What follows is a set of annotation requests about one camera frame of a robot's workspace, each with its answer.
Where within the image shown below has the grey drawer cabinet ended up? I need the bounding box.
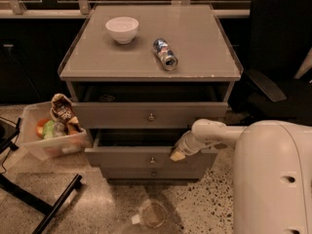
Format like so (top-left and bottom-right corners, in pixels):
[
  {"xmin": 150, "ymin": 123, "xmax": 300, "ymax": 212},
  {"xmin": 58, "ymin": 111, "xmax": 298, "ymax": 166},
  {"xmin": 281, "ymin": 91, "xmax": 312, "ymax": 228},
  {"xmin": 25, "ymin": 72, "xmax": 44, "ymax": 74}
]
[{"xmin": 58, "ymin": 4, "xmax": 244, "ymax": 180}]

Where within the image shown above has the clear plastic bin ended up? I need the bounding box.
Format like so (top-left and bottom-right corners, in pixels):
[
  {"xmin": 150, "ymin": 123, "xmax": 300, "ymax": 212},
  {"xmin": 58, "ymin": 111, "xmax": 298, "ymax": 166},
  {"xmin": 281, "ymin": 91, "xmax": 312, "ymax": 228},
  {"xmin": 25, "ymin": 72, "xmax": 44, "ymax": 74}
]
[{"xmin": 19, "ymin": 101, "xmax": 90, "ymax": 160}]

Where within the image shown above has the grey top drawer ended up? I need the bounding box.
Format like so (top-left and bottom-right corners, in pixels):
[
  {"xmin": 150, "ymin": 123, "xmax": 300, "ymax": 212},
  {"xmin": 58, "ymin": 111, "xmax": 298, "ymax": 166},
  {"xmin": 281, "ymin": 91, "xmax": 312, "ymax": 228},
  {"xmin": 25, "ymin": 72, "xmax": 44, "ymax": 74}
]
[{"xmin": 73, "ymin": 82, "xmax": 227, "ymax": 129}]

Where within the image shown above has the green apple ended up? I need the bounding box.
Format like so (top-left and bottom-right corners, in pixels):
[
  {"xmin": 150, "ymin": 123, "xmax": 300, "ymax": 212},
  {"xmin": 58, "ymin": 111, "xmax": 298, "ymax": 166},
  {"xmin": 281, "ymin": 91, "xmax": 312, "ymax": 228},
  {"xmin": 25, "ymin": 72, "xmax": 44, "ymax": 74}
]
[{"xmin": 42, "ymin": 120, "xmax": 55, "ymax": 139}]

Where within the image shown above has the white ceramic bowl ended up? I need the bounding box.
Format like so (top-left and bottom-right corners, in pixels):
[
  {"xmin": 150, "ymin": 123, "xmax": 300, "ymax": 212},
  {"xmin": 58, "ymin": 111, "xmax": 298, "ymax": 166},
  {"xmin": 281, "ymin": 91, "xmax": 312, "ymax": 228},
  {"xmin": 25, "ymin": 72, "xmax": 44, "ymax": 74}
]
[{"xmin": 105, "ymin": 17, "xmax": 139, "ymax": 44}]

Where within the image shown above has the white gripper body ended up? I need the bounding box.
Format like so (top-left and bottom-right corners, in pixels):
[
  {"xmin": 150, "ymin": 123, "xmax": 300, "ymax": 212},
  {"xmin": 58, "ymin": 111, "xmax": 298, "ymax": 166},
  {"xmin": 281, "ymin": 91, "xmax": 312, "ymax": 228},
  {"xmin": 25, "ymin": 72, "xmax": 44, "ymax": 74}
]
[{"xmin": 175, "ymin": 131, "xmax": 204, "ymax": 156}]

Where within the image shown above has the brown chip bag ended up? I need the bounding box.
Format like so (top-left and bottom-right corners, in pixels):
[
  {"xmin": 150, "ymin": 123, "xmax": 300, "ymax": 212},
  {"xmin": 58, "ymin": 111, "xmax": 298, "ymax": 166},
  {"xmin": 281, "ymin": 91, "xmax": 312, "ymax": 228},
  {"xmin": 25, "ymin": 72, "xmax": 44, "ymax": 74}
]
[{"xmin": 50, "ymin": 94, "xmax": 79, "ymax": 125}]

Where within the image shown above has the black office chair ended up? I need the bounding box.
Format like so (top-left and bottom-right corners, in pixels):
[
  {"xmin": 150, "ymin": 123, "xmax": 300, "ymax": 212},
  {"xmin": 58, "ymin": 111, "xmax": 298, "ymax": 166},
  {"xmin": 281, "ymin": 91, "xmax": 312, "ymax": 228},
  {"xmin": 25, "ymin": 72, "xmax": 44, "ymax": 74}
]
[{"xmin": 229, "ymin": 0, "xmax": 312, "ymax": 126}]

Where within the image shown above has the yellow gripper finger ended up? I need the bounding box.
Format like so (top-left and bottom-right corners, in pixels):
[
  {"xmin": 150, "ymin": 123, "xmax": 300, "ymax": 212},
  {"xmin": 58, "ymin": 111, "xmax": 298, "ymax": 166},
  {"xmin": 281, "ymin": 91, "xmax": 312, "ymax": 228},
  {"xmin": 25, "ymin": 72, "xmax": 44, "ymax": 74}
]
[{"xmin": 170, "ymin": 148, "xmax": 185, "ymax": 162}]

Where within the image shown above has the blue silver soda can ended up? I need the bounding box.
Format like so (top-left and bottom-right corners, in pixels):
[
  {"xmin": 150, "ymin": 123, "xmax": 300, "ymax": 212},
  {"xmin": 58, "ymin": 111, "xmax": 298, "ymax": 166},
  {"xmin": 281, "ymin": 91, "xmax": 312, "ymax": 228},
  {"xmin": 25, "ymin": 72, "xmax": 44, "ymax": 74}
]
[{"xmin": 153, "ymin": 38, "xmax": 178, "ymax": 71}]

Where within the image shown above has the black stand base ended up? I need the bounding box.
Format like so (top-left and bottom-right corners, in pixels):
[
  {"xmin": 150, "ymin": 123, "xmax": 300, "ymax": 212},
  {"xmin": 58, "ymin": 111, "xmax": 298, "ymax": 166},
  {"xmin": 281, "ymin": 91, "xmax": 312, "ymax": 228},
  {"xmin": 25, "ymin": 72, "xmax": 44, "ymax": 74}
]
[{"xmin": 0, "ymin": 115, "xmax": 84, "ymax": 234}]

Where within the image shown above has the clear plastic bottle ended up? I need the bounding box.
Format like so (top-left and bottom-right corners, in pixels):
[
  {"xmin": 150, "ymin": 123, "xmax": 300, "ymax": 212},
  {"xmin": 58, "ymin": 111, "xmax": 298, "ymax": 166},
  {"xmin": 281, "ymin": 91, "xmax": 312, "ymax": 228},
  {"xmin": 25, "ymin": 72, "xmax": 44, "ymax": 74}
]
[{"xmin": 53, "ymin": 122, "xmax": 67, "ymax": 137}]

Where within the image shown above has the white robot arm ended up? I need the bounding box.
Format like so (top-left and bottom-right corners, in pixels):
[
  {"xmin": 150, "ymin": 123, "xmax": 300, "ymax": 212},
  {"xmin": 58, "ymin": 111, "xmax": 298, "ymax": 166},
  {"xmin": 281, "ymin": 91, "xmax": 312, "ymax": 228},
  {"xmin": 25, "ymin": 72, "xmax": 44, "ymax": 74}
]
[{"xmin": 171, "ymin": 119, "xmax": 312, "ymax": 234}]

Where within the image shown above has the orange fruit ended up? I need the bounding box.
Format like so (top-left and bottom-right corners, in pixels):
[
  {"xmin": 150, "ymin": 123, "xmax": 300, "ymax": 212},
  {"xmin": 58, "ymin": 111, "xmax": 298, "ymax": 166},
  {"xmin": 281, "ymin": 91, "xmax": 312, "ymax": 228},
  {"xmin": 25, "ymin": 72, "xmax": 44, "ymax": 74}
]
[{"xmin": 35, "ymin": 118, "xmax": 49, "ymax": 137}]

